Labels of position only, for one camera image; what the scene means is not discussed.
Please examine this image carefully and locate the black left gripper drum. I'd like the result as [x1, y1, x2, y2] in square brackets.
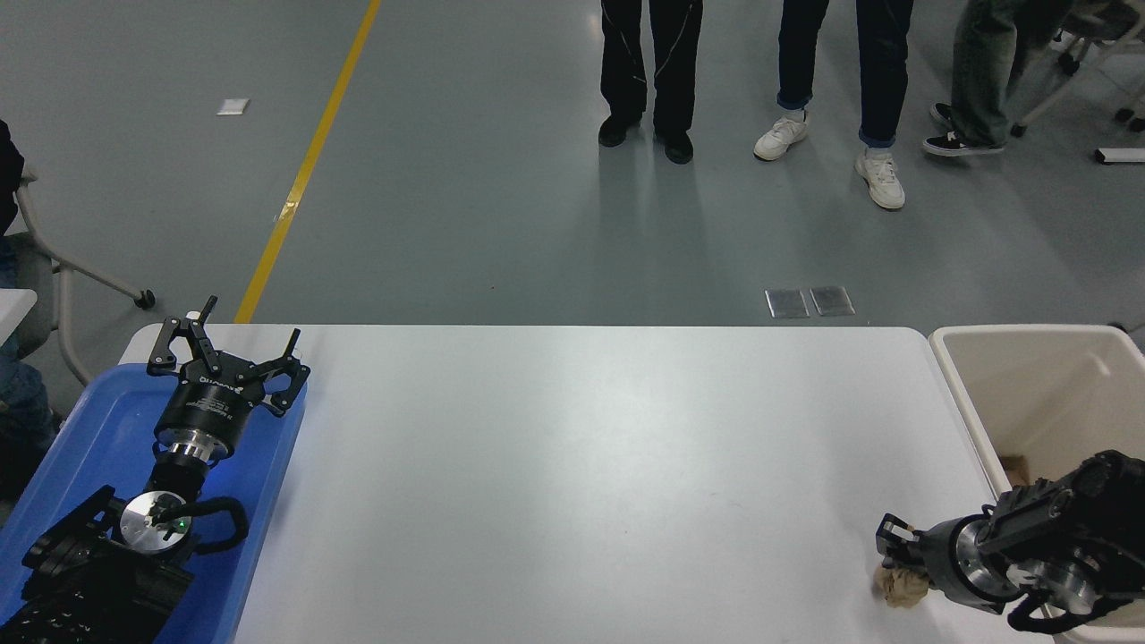
[154, 351, 269, 446]

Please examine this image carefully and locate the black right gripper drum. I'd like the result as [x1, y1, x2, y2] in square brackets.
[917, 517, 965, 598]

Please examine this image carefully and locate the tan paper ball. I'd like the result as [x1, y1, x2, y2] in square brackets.
[873, 563, 934, 610]

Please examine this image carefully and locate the blue plastic tray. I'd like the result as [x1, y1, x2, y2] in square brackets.
[0, 361, 310, 644]

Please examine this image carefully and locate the grey chair with castors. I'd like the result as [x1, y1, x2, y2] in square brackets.
[11, 165, 157, 387]

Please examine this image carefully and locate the seated person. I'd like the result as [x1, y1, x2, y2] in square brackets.
[0, 121, 65, 504]

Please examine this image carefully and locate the small white side table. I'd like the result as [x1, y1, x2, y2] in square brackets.
[0, 288, 39, 347]

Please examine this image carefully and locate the large pale plastic bin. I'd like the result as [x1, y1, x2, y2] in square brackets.
[928, 324, 1145, 644]

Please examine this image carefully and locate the person in white shoes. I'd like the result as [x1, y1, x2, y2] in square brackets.
[753, 0, 916, 212]

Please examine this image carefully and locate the person in black canvas shoes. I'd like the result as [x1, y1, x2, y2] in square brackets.
[921, 0, 1079, 160]

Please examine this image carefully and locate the white swivel chair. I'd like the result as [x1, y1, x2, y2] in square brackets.
[1011, 0, 1145, 138]

